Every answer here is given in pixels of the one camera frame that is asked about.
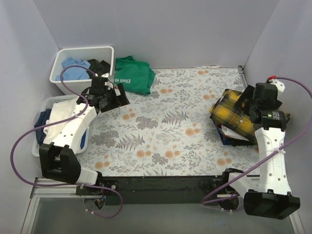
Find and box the black garment in bin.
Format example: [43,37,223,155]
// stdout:
[88,59,111,76]

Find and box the white folded shirt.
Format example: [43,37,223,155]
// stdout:
[221,125,249,141]

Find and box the aluminium frame rail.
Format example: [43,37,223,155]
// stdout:
[21,179,304,234]

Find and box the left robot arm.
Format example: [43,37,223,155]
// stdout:
[39,76,129,195]

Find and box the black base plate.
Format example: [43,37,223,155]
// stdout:
[75,175,251,207]

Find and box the floral tablecloth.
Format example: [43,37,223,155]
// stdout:
[77,68,258,176]

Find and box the white plastic bin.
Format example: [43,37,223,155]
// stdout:
[49,46,115,95]

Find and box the green printed shirt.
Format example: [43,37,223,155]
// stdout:
[115,56,155,96]

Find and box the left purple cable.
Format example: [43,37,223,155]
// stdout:
[10,67,124,219]

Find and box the yellow plaid long sleeve shirt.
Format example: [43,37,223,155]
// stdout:
[210,89,292,142]

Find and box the white laundry basket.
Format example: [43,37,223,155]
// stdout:
[32,95,89,157]

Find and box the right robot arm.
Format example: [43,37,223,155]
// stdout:
[220,78,300,219]

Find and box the light blue shirt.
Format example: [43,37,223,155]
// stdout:
[61,58,91,81]

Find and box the navy blue garment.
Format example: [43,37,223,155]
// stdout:
[34,109,52,146]

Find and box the white folded garment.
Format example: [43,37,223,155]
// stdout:
[43,98,80,144]

